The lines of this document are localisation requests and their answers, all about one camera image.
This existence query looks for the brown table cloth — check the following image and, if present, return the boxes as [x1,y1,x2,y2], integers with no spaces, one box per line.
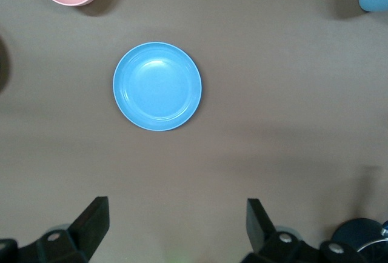
[0,0,388,263]

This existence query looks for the blue plate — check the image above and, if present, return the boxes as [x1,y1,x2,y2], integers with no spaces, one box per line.
[112,41,202,132]

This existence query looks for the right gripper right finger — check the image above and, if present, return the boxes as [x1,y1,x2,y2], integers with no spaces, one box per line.
[242,198,367,263]

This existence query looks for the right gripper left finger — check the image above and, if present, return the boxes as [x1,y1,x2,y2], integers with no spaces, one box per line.
[0,196,110,263]

